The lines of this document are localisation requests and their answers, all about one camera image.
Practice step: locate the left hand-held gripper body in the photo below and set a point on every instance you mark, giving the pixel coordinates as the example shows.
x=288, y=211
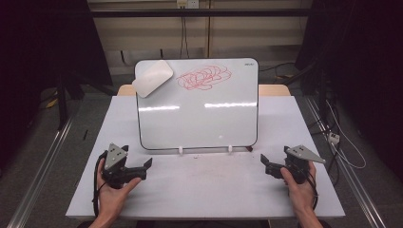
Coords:
x=114, y=156

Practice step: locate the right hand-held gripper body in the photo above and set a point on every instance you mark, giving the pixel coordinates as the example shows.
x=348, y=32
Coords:
x=301, y=153

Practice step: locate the white whiteboard with black rim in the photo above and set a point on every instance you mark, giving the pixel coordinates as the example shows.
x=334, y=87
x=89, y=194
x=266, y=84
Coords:
x=196, y=123

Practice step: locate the white rectangular whiteboard eraser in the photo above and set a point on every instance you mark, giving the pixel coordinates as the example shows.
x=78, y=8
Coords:
x=152, y=79

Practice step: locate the person's right hand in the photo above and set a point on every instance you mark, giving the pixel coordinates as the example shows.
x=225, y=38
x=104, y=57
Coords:
x=302, y=194

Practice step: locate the person's left hand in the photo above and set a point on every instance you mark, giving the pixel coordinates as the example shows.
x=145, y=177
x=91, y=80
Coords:
x=111, y=199

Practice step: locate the white plastic board holder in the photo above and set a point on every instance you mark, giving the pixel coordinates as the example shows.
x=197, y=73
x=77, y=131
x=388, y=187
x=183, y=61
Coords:
x=230, y=149
x=181, y=150

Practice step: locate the white power strip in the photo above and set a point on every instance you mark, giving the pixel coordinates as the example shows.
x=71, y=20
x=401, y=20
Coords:
x=333, y=138

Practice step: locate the small black pen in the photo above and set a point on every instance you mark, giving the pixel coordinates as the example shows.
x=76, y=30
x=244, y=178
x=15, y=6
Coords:
x=85, y=134

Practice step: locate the wooden table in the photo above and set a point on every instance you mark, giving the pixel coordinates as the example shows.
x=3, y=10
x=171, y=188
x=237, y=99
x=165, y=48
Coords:
x=274, y=90

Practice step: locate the small yellow floor object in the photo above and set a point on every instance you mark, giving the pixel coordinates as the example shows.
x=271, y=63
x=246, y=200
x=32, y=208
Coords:
x=52, y=103

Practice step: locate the black curtain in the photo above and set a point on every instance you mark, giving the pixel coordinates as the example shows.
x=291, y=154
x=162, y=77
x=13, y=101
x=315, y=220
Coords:
x=364, y=63
x=41, y=47

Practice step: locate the black horizontal bar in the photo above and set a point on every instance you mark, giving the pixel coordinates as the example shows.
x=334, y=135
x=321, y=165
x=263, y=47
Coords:
x=196, y=12

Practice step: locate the aluminium floor rail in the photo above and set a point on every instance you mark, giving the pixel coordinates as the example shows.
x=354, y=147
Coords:
x=41, y=172
x=355, y=186

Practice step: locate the white wall outlet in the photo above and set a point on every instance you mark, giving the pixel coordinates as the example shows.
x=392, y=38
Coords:
x=187, y=3

